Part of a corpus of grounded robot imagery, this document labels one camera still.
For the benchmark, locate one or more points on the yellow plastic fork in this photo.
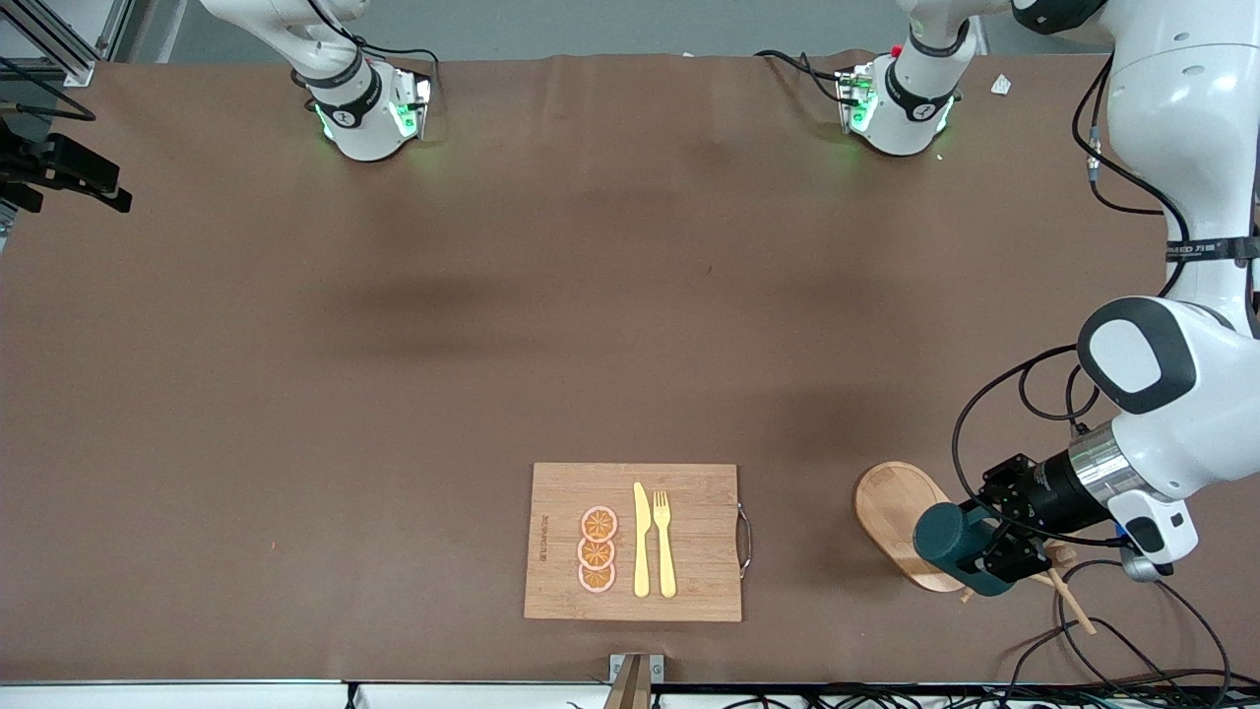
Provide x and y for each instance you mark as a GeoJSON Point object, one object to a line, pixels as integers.
{"type": "Point", "coordinates": [666, 561]}

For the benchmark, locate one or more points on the orange slice toy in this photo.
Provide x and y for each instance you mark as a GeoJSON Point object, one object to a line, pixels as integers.
{"type": "Point", "coordinates": [597, 578]}
{"type": "Point", "coordinates": [599, 524]}
{"type": "Point", "coordinates": [596, 553]}

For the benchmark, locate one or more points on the yellow plastic knife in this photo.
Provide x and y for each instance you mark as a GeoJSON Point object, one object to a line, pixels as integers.
{"type": "Point", "coordinates": [642, 551]}

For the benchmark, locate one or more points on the white paper scrap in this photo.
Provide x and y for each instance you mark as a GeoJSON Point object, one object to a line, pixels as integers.
{"type": "Point", "coordinates": [1001, 85]}

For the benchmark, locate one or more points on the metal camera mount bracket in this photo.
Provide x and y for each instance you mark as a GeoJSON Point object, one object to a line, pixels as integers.
{"type": "Point", "coordinates": [635, 679]}

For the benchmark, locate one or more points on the brown table mat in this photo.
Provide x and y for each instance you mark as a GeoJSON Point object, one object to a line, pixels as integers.
{"type": "Point", "coordinates": [295, 492]}

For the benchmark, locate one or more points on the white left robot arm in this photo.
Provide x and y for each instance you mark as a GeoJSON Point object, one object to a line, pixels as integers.
{"type": "Point", "coordinates": [1181, 118]}

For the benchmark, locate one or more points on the wooden mug tree stand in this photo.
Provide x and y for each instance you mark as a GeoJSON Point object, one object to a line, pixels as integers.
{"type": "Point", "coordinates": [891, 512]}

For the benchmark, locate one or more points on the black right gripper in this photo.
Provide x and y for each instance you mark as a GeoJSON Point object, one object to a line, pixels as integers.
{"type": "Point", "coordinates": [69, 167]}

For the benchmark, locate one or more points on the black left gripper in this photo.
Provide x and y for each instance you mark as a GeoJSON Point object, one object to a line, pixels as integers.
{"type": "Point", "coordinates": [1045, 491]}

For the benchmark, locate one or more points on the aluminium frame post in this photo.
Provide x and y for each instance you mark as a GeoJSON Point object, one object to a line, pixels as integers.
{"type": "Point", "coordinates": [74, 67]}

